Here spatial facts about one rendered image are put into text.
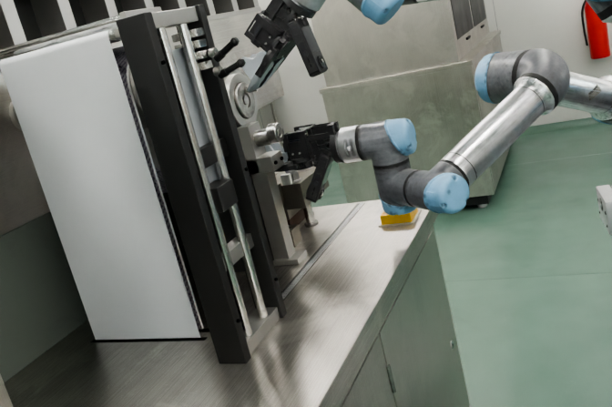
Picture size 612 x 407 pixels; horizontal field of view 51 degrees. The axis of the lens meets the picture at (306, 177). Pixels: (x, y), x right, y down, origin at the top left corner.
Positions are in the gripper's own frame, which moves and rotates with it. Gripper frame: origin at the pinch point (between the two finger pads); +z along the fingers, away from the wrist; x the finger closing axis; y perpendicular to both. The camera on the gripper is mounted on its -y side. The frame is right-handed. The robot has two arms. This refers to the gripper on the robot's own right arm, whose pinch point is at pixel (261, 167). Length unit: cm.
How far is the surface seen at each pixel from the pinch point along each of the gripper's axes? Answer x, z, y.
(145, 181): 41.4, -1.4, 10.2
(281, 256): 11.3, -5.6, -17.1
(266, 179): 11.3, -6.7, -0.1
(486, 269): -174, -11, -109
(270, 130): 11.3, -10.5, 9.8
